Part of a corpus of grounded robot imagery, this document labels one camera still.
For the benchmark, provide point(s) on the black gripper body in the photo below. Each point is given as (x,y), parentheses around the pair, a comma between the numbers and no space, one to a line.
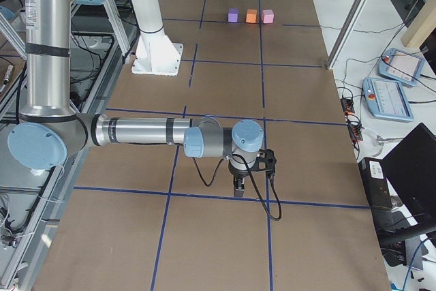
(237,174)

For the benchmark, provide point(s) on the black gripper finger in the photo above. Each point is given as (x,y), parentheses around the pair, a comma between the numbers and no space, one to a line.
(239,187)

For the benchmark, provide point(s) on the orange foam cube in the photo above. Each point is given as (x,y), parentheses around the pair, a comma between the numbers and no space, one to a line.
(251,16)

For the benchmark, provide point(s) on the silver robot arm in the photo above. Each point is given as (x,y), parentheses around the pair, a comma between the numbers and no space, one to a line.
(50,130)

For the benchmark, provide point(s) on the pink foam cube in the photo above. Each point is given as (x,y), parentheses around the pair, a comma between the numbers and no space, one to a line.
(268,16)

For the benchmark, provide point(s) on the purple foam cube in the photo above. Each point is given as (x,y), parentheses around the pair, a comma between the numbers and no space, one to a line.
(233,14)

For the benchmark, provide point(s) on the brown paper table mat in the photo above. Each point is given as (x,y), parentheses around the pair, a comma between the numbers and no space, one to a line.
(148,218)

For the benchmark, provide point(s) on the orange black connector strip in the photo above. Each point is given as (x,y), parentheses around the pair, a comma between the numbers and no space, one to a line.
(353,122)

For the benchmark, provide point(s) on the black box with label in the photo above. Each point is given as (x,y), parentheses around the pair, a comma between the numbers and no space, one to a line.
(375,184)

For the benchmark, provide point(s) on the far teach pendant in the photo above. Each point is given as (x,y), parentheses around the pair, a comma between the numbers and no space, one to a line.
(401,66)

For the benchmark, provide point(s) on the teach pendant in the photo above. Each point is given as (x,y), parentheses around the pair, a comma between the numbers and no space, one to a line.
(386,99)
(401,66)

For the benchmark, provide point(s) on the near teach pendant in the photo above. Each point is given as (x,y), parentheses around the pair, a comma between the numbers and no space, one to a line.
(386,99)

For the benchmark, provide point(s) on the black laptop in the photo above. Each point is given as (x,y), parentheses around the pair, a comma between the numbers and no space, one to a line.
(410,169)

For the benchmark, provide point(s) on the aluminium frame post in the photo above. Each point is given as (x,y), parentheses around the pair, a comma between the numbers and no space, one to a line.
(346,30)

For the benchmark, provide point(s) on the white pedestal column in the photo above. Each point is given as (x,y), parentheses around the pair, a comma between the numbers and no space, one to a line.
(156,54)

